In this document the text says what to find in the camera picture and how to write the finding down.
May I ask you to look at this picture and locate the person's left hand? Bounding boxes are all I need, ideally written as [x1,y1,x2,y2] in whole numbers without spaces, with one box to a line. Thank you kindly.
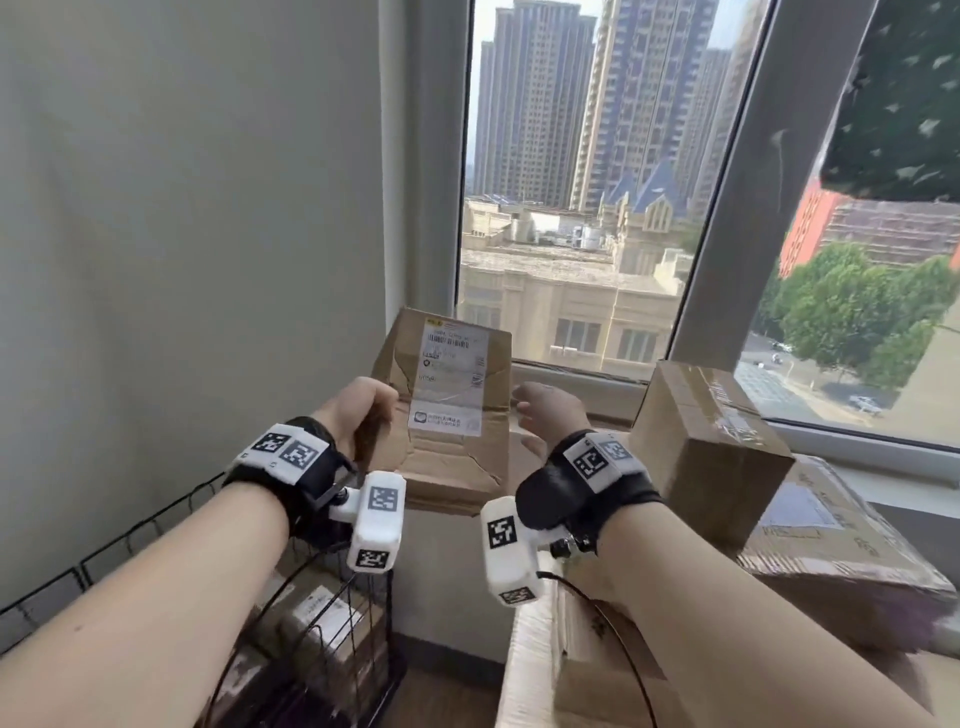
[311,376,400,466]

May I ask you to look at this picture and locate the person's right hand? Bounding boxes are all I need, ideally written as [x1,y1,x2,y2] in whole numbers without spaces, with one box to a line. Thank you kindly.
[512,380,594,459]

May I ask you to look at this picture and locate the black wire cart basket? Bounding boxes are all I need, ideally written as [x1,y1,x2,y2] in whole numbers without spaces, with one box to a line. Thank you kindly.
[0,472,410,728]

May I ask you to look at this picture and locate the large taped box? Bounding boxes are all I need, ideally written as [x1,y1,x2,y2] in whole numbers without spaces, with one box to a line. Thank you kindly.
[738,453,960,654]

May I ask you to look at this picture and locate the person's right forearm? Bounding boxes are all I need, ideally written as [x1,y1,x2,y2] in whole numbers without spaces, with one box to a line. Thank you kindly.
[599,502,939,728]

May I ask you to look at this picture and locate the person's left forearm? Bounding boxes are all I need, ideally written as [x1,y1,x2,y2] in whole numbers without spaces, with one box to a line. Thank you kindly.
[0,479,290,728]

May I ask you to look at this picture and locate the wooden table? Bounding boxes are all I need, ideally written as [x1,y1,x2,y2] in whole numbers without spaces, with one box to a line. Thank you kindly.
[494,577,960,728]

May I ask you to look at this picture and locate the beige window cover sheet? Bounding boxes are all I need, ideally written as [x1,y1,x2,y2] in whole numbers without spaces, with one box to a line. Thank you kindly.
[888,318,960,448]

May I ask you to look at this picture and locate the green dotted cloth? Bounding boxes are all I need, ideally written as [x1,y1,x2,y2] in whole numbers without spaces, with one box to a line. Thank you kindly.
[819,0,960,202]

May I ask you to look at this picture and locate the black wrist strap white markers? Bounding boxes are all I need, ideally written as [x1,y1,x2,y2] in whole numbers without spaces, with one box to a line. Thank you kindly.
[222,416,360,549]
[515,428,669,556]

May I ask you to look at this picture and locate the white wrist camera with markers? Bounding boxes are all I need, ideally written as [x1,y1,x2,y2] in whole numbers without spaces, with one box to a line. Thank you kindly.
[329,470,407,574]
[479,494,575,607]

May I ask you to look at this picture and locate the thin black camera cable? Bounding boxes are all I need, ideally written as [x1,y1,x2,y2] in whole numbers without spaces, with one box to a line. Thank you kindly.
[200,551,354,728]
[538,571,658,728]

